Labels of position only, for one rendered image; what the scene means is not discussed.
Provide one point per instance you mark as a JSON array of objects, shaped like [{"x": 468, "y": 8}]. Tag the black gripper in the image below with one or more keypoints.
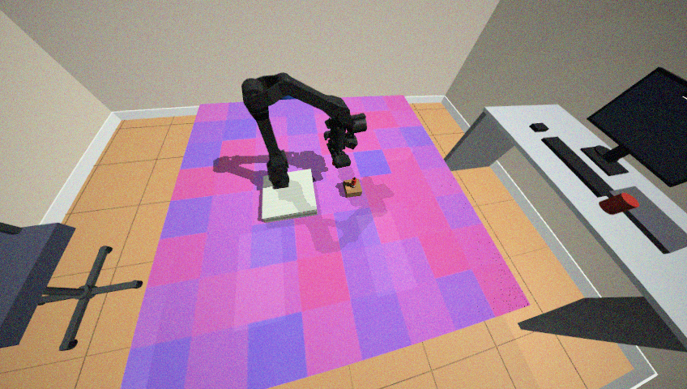
[{"x": 336, "y": 148}]

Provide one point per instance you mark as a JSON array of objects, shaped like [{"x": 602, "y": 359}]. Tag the brown block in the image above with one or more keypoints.
[{"x": 352, "y": 191}]

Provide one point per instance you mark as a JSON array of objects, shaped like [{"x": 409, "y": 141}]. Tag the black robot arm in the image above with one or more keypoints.
[{"x": 266, "y": 90}]

